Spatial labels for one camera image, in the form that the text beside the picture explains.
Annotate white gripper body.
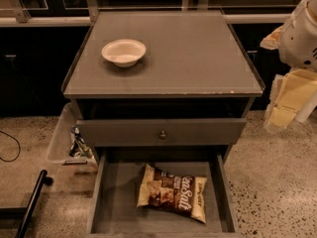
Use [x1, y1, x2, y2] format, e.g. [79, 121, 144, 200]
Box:
[264, 68, 317, 133]

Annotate brown sea salt chip bag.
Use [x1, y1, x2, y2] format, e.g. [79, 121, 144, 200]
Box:
[137, 164, 207, 223]

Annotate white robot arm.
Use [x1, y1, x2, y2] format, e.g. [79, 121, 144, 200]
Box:
[261, 0, 317, 133]

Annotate grey top drawer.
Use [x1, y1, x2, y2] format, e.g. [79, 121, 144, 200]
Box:
[76, 118, 246, 147]

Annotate round brass drawer knob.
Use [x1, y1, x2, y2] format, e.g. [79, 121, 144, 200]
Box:
[159, 131, 167, 140]

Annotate grey drawer cabinet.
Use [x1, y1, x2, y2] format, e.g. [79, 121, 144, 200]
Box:
[63, 11, 264, 157]

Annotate grey open middle drawer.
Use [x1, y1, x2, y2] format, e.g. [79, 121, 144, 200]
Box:
[86, 148, 240, 238]

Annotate white paper bowl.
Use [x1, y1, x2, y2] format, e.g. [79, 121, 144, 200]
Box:
[101, 39, 147, 67]

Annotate snack packets in bin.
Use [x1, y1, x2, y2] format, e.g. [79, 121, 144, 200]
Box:
[69, 126, 93, 159]

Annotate clear plastic storage bin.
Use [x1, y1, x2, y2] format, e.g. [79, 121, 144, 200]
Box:
[47, 103, 94, 165]

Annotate black metal bar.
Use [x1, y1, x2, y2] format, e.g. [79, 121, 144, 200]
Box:
[0, 170, 53, 238]

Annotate black floor cable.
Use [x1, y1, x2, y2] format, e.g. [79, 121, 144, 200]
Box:
[0, 130, 22, 163]

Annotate metal railing frame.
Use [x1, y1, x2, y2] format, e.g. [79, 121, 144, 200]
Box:
[0, 0, 301, 27]

